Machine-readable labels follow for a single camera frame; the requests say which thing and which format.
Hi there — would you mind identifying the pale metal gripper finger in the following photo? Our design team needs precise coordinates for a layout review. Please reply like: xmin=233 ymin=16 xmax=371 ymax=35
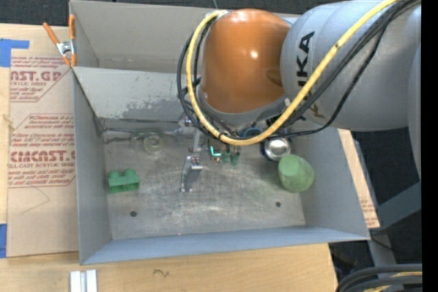
xmin=179 ymin=155 xmax=203 ymax=193
xmin=189 ymin=129 xmax=203 ymax=153

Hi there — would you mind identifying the grey metal bin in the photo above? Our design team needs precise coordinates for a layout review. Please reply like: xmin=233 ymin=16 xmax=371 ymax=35
xmin=68 ymin=0 xmax=372 ymax=266

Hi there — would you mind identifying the clear round glass thing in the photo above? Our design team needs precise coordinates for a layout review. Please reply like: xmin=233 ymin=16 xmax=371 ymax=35
xmin=131 ymin=131 xmax=166 ymax=155

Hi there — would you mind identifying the green toy brick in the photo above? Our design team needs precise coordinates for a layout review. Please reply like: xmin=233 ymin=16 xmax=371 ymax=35
xmin=107 ymin=168 xmax=141 ymax=195

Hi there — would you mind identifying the green cup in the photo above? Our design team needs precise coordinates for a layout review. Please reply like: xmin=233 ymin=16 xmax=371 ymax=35
xmin=277 ymin=154 xmax=315 ymax=194

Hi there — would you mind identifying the brown cardboard board, red print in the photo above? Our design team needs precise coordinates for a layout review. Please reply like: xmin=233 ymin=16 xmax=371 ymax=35
xmin=0 ymin=23 xmax=381 ymax=259

